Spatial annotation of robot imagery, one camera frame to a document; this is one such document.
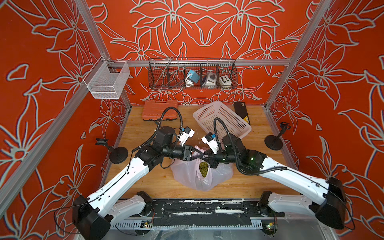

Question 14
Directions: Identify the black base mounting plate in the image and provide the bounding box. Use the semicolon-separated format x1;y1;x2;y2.
124;197;286;227

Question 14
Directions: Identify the white perforated plastic basket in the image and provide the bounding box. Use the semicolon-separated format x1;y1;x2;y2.
193;101;252;139

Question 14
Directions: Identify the right black round stand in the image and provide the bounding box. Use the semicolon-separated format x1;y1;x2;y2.
265;122;292;151

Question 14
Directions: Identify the teal box with cable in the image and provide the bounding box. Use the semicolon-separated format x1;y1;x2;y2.
184;70;200;88

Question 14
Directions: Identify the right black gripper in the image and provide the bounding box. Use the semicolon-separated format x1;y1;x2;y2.
198;147;241;170

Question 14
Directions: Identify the black round stand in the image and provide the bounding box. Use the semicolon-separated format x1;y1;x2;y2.
265;122;292;151
95;138;129;164

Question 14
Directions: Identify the orange plastic tool case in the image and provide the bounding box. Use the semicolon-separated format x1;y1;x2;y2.
142;100;178;121

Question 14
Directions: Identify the black box yellow label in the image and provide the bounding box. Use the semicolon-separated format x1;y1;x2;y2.
233;102;251;125

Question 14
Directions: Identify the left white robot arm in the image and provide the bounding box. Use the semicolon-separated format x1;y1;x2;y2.
73;126;195;240

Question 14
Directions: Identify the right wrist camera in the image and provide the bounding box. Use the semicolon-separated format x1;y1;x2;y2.
202;132;219;155

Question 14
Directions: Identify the white button box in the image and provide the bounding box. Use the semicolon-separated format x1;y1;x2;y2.
219;75;232;90

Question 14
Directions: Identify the pink plastic bag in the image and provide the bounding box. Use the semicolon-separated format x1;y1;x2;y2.
171;159;234;192

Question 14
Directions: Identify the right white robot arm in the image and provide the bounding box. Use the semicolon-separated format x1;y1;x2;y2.
200;133;348;230

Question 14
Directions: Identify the white device with knobs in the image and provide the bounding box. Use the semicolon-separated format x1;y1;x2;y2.
203;72;218;89

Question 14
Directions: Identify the left black round stand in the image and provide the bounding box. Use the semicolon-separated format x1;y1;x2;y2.
95;138;129;164

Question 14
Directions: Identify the pineapple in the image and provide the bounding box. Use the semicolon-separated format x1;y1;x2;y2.
199;162;210;178

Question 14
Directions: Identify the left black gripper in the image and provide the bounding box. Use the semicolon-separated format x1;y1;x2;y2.
162;144;205;163

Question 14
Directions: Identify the black wire wall basket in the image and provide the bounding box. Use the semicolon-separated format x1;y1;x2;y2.
148;57;239;90

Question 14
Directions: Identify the clear wire wall basket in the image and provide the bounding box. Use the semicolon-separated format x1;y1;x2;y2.
84;61;131;99

